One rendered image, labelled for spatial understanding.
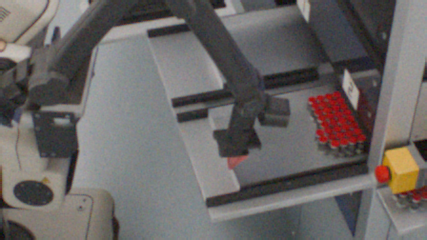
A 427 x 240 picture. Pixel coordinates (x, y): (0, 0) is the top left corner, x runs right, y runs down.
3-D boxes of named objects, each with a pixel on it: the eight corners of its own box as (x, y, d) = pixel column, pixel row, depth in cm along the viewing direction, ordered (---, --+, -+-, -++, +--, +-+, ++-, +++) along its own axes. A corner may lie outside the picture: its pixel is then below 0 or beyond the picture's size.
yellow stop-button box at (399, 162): (409, 165, 211) (414, 144, 206) (421, 188, 206) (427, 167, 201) (378, 171, 209) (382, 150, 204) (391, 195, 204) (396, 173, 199)
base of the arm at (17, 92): (-11, 65, 196) (-25, 104, 188) (15, 49, 193) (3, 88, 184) (17, 89, 201) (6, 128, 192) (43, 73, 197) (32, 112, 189)
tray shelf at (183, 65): (304, 5, 268) (305, 0, 267) (401, 180, 220) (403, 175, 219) (145, 33, 258) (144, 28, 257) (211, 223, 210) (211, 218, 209)
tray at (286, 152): (333, 92, 239) (334, 83, 236) (373, 164, 221) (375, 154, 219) (208, 118, 231) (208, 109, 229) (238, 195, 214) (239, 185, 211)
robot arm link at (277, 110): (243, 70, 200) (246, 101, 194) (294, 73, 202) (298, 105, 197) (233, 103, 209) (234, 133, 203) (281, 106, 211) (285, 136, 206)
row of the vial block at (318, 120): (313, 108, 234) (315, 95, 231) (339, 158, 222) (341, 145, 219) (305, 110, 234) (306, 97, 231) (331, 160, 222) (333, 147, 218)
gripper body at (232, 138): (260, 151, 210) (267, 129, 205) (219, 155, 206) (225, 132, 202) (252, 131, 214) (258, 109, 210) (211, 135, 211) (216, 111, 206)
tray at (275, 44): (311, 10, 263) (312, 1, 261) (344, 70, 246) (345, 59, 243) (196, 30, 256) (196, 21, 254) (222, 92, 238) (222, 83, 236)
